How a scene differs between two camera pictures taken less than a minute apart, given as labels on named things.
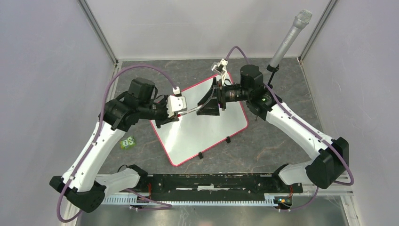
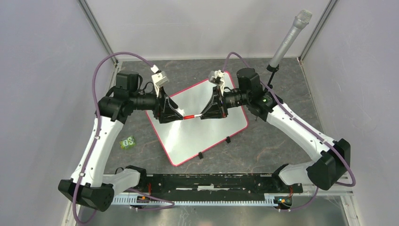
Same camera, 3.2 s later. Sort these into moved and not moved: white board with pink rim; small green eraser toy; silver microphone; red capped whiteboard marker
Moved: red capped whiteboard marker
Not moved: small green eraser toy; silver microphone; white board with pink rim
